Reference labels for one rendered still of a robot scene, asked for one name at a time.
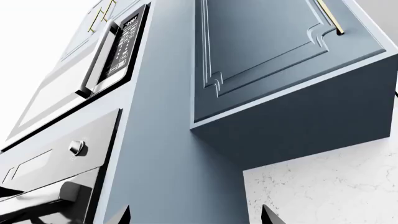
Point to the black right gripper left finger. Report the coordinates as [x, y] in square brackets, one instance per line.
[125, 217]

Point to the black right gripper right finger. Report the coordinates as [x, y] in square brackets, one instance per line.
[269, 217]

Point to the silver oven knob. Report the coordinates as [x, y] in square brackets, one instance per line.
[77, 148]

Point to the built-in stainless steel oven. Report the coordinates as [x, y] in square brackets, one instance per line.
[56, 144]

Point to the blue panelled cabinet door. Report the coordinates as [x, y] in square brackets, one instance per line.
[264, 46]

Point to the tall blue cabinet column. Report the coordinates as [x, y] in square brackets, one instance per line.
[161, 140]

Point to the built-in silver microwave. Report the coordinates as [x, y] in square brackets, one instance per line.
[59, 93]

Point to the black microwave control panel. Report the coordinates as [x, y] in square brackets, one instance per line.
[124, 46]

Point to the blue wall cabinet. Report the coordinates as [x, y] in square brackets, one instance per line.
[295, 128]

